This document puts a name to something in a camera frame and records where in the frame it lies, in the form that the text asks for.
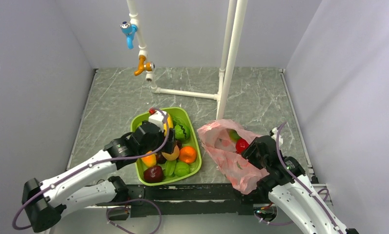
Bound red fake fruit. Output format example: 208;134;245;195
235;138;249;154

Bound fake peach orange pink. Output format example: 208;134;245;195
162;145;180;161

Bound green fake fruit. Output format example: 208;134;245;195
227;129;241;143

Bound pink plastic bag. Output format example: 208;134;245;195
197;119;268;195

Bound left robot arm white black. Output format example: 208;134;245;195
22;120;176;233

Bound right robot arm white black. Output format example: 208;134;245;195
241;136;357;234

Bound orange yellow fake mango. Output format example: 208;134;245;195
141;151;157;168

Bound dark red fake grapes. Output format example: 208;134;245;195
176;140;183;149

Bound small fake watermelon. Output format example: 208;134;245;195
174;123;191;141

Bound green fake starfruit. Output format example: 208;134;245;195
164;160;177;177

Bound dark red fake apple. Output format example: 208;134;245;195
143;165;164;183

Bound orange fake tangerine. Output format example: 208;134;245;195
178;146;197;164

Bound green fake lime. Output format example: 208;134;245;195
174;161;190;177

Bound green plastic tray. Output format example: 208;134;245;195
135;107;202;186

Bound orange tap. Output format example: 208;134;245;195
134;55;155;76

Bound blue tap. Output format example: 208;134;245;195
120;21;138;49

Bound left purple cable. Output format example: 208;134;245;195
12;108;171;234

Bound purple cable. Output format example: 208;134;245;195
254;121;344;234
12;108;171;234

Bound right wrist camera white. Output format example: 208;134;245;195
269;127;284;145

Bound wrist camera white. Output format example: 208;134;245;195
269;127;284;145
148;108;167;133

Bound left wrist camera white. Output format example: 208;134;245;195
148;108;167;133

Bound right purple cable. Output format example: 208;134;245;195
254;121;344;234

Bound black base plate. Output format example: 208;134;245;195
105;183;270;217

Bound white pvc pipe frame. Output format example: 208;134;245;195
126;0;248;119

